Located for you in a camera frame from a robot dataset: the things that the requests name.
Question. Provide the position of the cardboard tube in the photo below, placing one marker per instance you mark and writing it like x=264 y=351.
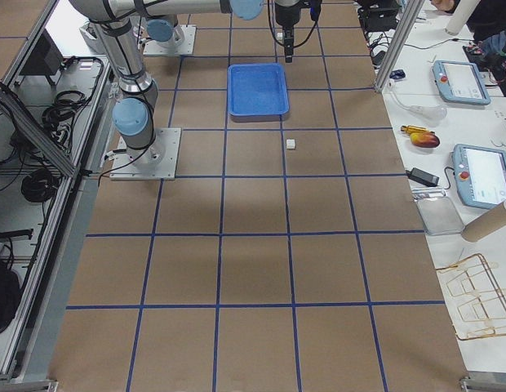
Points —
x=489 y=222

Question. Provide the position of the gold wire rack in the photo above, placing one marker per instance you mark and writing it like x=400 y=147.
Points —
x=474 y=298

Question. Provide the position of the clear light bulb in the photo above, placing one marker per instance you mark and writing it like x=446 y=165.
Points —
x=433 y=113

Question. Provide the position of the blue plastic tray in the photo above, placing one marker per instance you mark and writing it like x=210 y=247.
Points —
x=257 y=91

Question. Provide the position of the upper teach pendant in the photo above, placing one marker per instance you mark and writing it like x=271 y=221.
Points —
x=460 y=82

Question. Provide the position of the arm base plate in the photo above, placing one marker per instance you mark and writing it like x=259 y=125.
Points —
x=159 y=161
x=167 y=40

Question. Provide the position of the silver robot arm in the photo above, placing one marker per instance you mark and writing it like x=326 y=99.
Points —
x=246 y=10
x=133 y=115

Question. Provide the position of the lower teach pendant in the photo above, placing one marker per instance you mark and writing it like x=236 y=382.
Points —
x=480 y=175

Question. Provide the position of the gold brass bottle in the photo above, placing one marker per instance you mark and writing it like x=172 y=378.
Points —
x=409 y=130

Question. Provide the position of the black power adapter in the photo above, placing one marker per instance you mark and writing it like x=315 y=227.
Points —
x=422 y=177

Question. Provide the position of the aluminium frame post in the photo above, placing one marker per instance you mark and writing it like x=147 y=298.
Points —
x=400 y=36

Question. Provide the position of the teach pendant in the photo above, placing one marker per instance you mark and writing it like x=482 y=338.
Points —
x=480 y=175
x=460 y=82

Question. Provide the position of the toy mango fruit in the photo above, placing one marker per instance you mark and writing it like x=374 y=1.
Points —
x=427 y=139

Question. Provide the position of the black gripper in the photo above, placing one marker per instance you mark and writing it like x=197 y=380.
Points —
x=286 y=16

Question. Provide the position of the metal tin tray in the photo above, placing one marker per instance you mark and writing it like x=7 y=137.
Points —
x=439 y=216

